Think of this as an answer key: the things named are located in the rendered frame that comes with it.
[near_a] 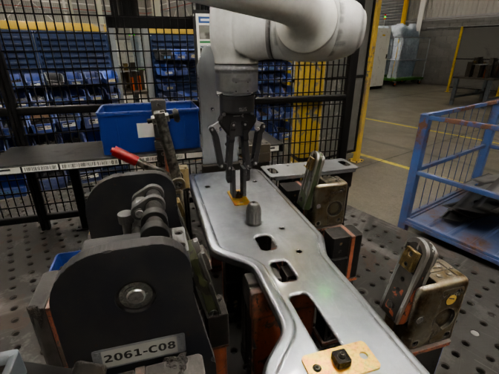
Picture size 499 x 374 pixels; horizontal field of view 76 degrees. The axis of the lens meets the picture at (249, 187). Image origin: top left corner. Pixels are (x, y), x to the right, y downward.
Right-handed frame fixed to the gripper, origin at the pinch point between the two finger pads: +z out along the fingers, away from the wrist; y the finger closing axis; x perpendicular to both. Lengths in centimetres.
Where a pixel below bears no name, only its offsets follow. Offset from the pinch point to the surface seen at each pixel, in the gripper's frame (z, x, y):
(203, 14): -40, 54, 2
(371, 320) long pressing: 4.4, -42.2, 7.3
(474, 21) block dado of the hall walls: -131, 950, 1129
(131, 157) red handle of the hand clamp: -8.3, -1.0, -22.9
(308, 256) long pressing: 4.3, -26.7, 5.7
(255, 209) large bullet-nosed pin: 0.6, -14.0, 0.1
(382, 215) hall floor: 103, 136, 164
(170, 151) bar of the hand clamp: -9.1, -1.9, -14.9
